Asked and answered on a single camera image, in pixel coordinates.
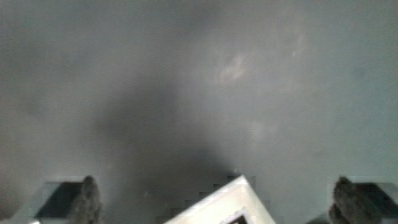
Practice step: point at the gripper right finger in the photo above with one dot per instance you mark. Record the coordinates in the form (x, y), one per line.
(365, 203)

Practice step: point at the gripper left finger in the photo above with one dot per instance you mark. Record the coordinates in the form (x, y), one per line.
(63, 204)

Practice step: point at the left white drawer box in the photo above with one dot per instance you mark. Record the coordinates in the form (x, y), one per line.
(229, 207)

